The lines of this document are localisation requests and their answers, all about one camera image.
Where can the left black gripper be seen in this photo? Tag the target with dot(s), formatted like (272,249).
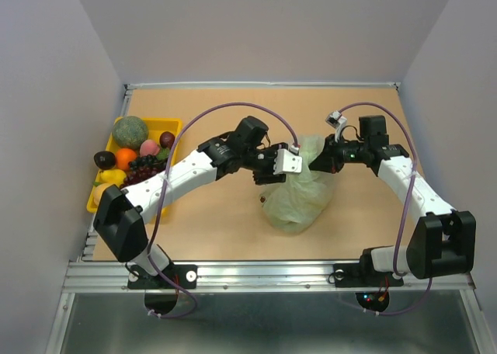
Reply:
(268,177)

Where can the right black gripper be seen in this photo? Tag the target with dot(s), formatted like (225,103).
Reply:
(325,161)

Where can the green avocado print plastic bag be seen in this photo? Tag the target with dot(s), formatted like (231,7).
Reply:
(293,206)

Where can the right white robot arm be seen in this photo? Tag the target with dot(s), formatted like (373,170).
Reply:
(442,243)

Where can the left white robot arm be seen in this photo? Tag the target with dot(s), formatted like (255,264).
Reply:
(123,213)

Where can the dark red fake plum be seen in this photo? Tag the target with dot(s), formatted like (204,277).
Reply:
(167,139)

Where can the dark fake grape bunch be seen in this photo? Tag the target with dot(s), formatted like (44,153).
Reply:
(154,162)

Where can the pink fake peach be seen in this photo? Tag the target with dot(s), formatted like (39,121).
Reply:
(149,147)

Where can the red fake grape bunch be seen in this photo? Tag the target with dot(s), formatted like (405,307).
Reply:
(139,175)

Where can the green fake melon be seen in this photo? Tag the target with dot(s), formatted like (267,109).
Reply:
(130,132)

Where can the fake orange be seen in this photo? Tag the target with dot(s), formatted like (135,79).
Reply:
(124,156)

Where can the dark fake avocado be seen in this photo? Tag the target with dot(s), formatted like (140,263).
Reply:
(105,160)

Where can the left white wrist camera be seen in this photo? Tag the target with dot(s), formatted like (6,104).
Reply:
(288,161)

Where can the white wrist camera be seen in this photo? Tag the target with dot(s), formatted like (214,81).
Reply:
(338,122)
(288,161)

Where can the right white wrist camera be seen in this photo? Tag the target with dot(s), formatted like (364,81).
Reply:
(338,122)

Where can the aluminium mounting rail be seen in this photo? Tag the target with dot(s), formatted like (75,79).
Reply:
(212,277)

